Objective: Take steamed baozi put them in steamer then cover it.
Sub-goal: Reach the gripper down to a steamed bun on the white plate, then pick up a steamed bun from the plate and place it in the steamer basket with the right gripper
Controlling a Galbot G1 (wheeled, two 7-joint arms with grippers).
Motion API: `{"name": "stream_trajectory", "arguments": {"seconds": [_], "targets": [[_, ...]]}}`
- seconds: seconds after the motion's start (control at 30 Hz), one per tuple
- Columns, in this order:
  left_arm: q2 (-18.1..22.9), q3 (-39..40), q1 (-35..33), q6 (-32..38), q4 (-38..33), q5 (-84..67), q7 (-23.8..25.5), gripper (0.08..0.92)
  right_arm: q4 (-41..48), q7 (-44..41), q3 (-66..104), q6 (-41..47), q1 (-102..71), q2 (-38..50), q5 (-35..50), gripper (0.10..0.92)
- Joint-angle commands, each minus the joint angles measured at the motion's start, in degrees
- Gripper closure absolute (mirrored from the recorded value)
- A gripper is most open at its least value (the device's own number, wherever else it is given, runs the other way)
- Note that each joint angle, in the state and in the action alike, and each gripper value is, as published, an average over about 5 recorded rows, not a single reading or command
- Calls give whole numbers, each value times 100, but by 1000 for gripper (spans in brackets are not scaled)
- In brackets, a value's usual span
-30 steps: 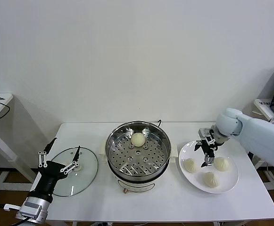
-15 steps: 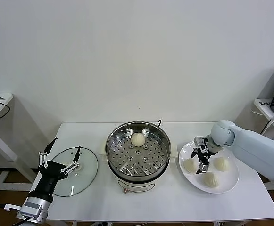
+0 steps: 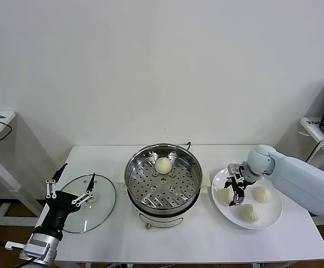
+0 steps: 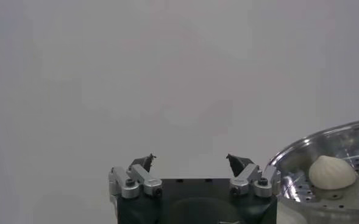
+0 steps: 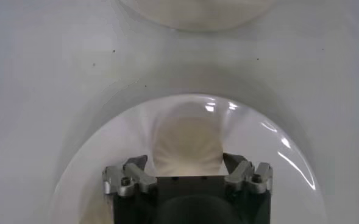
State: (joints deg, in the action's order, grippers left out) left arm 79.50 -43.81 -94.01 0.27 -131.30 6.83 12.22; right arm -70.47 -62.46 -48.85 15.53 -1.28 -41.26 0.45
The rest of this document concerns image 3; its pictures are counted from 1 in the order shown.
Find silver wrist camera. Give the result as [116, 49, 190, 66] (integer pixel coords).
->
[4, 236, 52, 259]
[227, 163, 246, 179]

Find black power adapter cable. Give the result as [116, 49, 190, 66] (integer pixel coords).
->
[305, 139, 324, 164]

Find glass pot lid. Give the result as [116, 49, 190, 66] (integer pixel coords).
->
[54, 174, 117, 234]

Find white steamed baozi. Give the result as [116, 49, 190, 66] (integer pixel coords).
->
[252, 186, 273, 204]
[240, 203, 260, 223]
[154, 156, 172, 174]
[216, 187, 234, 207]

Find white side table with laptop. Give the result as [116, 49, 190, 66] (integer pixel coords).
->
[299, 117, 324, 243]

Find white round plate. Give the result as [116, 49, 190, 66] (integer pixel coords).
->
[211, 166, 284, 230]

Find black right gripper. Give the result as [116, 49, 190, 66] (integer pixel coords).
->
[223, 173, 249, 208]

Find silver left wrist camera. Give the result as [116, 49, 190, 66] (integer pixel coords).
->
[4, 236, 52, 259]

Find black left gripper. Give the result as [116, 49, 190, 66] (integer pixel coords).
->
[42, 162, 96, 234]

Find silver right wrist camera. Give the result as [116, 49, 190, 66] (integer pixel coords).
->
[227, 163, 246, 179]

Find steel perforated steamer basket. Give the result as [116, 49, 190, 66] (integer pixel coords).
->
[124, 143, 203, 209]

